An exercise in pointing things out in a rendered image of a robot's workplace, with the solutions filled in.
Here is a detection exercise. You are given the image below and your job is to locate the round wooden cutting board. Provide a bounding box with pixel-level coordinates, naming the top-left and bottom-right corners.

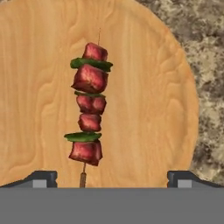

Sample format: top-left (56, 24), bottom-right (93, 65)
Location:
top-left (0, 0), bottom-right (200, 189)

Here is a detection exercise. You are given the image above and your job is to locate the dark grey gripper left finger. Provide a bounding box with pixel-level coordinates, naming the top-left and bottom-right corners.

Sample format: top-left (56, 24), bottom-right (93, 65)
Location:
top-left (0, 170), bottom-right (59, 189)

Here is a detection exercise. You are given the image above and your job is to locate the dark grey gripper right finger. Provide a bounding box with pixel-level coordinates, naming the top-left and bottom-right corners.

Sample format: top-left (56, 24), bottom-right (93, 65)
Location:
top-left (166, 170), bottom-right (224, 189)

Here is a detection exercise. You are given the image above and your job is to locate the meat and pepper kebab skewer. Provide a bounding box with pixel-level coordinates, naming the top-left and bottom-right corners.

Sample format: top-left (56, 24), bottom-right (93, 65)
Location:
top-left (64, 27), bottom-right (114, 189)

